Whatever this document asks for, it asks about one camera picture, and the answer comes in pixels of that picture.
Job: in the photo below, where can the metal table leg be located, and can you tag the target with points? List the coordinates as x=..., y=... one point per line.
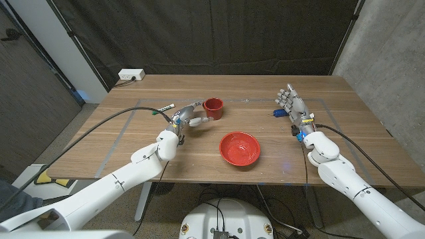
x=143, y=199
x=313, y=206

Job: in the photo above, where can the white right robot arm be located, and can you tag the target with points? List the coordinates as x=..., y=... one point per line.
x=345, y=179

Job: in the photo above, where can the red bowl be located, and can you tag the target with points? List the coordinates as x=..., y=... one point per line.
x=239, y=149

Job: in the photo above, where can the blue needle-tip bottle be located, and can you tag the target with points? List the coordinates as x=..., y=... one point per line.
x=280, y=113

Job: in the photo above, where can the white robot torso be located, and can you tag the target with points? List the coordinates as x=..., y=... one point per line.
x=229, y=215

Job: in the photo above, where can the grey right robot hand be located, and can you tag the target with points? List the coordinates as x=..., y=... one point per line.
x=299, y=108

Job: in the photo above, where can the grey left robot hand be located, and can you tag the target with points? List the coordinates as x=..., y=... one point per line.
x=182, y=115

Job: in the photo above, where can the white power strip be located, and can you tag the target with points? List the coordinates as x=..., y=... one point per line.
x=131, y=74

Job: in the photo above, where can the white floor platform yellow marking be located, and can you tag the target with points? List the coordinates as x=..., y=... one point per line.
x=26, y=186

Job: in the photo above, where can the red cup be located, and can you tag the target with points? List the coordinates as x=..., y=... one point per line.
x=214, y=111

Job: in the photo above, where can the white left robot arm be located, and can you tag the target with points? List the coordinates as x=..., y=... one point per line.
x=99, y=196

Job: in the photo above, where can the grey tape outline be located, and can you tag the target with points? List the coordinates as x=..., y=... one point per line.
x=118, y=141

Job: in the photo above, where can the person leg in jeans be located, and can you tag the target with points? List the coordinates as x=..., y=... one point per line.
x=16, y=202

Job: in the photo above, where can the green marker pen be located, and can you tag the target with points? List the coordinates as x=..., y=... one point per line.
x=164, y=109

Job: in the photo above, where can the black backdrop curtain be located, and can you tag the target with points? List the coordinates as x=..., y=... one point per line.
x=212, y=33

